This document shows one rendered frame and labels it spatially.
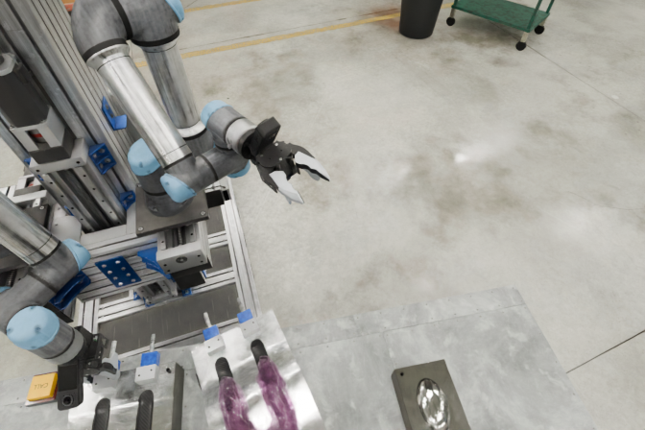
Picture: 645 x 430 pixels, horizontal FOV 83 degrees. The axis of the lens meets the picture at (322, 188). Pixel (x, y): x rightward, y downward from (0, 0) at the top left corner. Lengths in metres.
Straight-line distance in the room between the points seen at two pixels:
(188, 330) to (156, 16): 1.45
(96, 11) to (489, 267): 2.24
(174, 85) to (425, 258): 1.79
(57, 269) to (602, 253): 2.76
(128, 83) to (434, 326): 1.10
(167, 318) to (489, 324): 1.45
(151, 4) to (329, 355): 1.05
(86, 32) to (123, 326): 1.50
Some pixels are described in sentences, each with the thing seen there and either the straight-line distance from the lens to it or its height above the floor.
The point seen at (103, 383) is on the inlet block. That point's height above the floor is 0.92.
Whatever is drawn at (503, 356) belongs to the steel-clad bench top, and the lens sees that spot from 1.35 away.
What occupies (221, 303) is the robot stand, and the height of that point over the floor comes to 0.21.
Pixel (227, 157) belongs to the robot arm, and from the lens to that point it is 0.91.
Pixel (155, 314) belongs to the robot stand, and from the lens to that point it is 2.08.
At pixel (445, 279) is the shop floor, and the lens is 2.33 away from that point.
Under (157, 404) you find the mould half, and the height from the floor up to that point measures 0.89.
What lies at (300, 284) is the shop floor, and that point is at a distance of 2.21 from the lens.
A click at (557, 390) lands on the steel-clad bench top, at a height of 0.80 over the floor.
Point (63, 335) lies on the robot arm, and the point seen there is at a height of 1.19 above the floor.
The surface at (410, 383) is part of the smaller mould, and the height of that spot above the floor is 0.87.
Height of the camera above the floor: 1.98
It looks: 49 degrees down
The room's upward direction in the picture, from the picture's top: straight up
